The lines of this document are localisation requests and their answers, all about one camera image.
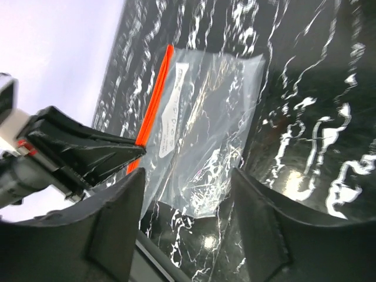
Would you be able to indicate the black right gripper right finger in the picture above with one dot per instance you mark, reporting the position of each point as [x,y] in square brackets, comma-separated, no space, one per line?
[286,241]

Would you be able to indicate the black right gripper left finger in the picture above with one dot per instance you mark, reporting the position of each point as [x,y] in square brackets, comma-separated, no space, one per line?
[93,240]

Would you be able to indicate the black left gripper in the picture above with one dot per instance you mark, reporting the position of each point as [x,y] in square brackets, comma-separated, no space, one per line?
[59,151]

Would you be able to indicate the clear zip top bag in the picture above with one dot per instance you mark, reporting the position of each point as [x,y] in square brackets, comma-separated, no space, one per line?
[207,102]

